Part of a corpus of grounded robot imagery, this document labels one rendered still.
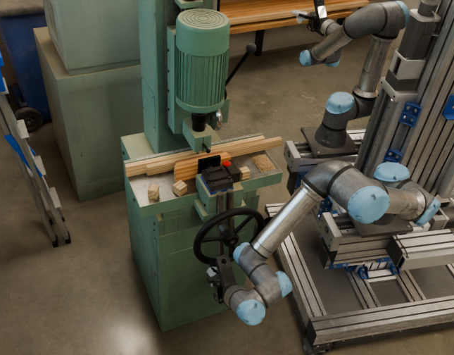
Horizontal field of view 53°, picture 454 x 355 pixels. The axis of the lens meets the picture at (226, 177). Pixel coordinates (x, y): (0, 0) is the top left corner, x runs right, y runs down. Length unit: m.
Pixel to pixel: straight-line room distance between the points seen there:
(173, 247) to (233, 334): 0.69
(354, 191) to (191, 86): 0.64
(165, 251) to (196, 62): 0.80
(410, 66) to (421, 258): 0.75
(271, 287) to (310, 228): 1.25
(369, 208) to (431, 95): 0.63
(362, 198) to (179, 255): 0.91
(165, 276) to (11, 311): 0.90
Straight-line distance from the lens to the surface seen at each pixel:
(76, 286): 2.63
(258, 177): 1.84
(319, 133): 2.22
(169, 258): 1.97
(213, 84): 1.59
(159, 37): 1.75
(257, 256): 1.49
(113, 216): 2.93
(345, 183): 1.38
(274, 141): 1.99
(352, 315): 2.36
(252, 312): 1.41
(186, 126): 1.80
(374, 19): 1.99
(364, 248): 2.00
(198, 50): 1.51
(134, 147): 2.13
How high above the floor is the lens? 2.10
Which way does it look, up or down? 41 degrees down
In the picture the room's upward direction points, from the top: 6 degrees clockwise
